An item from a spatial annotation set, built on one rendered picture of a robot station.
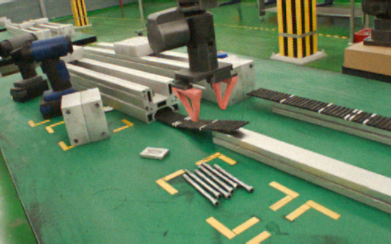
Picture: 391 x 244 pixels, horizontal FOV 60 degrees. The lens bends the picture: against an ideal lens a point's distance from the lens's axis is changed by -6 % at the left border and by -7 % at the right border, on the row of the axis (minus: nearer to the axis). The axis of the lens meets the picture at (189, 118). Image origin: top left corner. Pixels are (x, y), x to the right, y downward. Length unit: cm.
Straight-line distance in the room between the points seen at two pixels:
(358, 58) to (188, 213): 79
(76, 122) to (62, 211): 26
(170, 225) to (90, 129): 37
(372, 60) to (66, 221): 93
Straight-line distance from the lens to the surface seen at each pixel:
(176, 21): 65
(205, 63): 68
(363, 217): 54
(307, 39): 428
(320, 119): 79
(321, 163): 59
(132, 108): 91
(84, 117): 82
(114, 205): 60
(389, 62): 112
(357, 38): 392
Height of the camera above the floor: 111
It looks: 23 degrees down
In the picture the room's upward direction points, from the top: 8 degrees counter-clockwise
